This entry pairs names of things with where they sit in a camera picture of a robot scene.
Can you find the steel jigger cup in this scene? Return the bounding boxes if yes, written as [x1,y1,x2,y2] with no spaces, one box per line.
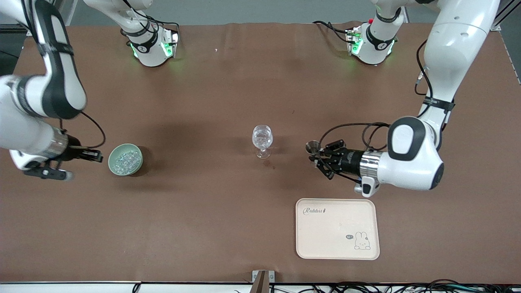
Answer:
[306,140,322,163]

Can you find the clear ice cubes pile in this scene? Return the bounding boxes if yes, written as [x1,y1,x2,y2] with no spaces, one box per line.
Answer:
[114,151,139,173]

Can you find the clear stemmed wine glass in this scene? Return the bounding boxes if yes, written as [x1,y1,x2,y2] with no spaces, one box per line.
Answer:
[252,125,274,159]

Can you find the mint green bowl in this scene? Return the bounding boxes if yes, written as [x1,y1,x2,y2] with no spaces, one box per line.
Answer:
[108,143,143,176]

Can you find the beige rabbit print tray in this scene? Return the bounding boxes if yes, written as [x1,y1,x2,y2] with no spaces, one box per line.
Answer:
[296,198,380,260]

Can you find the brown table cover mat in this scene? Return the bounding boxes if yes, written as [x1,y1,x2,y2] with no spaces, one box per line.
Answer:
[0,22,521,283]

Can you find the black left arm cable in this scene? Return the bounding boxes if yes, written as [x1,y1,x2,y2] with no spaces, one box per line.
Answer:
[320,39,433,152]

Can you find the black left base cable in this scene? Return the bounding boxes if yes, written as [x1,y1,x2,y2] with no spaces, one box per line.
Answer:
[313,20,355,44]

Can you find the black cable tangle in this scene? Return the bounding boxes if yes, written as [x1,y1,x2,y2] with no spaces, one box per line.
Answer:
[269,280,521,293]

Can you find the white table edge rail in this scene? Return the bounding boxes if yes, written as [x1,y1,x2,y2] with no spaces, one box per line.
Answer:
[0,281,521,293]

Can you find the metal bracket with post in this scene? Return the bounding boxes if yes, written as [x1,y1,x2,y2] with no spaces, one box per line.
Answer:
[252,270,276,293]

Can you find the black right base cables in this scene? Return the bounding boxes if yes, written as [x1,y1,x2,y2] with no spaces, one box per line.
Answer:
[120,0,180,39]

